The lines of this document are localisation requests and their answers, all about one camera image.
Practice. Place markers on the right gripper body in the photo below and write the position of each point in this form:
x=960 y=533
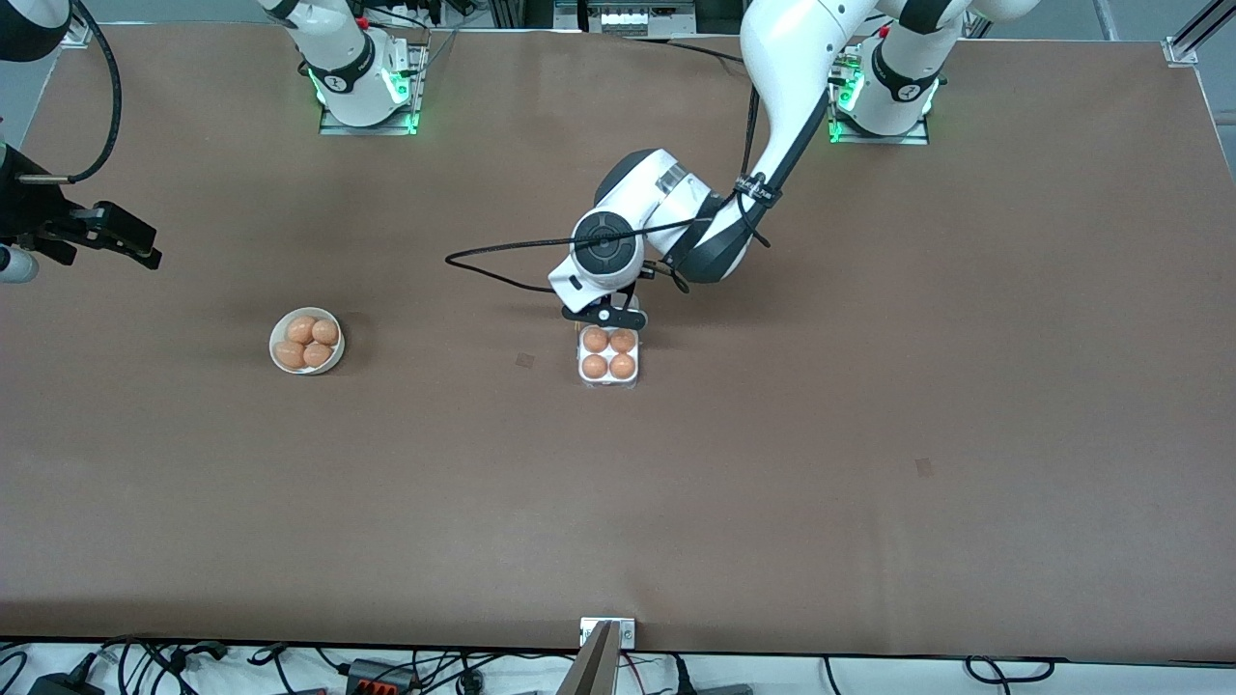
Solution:
x=21 y=205

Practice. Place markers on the clear plastic egg carton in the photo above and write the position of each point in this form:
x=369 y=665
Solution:
x=608 y=383

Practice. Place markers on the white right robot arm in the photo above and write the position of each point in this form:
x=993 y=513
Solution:
x=338 y=58

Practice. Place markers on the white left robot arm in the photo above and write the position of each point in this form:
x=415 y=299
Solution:
x=792 y=58

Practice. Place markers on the white round bowl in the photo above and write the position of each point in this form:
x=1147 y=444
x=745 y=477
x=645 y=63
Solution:
x=333 y=359

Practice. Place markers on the black power adapter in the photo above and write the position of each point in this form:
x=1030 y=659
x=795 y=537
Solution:
x=63 y=685

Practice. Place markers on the black connector with orange levers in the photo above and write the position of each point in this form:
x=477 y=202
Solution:
x=381 y=681

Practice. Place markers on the metal table corner bracket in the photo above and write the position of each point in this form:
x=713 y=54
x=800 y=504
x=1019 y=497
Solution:
x=79 y=37
x=1178 y=50

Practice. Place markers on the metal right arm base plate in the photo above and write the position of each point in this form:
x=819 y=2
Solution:
x=386 y=129

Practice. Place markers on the metal rack frame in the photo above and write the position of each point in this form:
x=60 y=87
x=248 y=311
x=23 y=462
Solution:
x=628 y=14

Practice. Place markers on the small metal table bracket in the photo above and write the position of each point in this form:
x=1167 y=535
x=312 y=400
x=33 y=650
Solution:
x=628 y=634

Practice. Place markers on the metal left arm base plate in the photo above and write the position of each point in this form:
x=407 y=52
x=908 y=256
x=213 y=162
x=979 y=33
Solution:
x=912 y=139

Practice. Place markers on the grey metal camera pole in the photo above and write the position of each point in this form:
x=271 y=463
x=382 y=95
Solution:
x=594 y=671

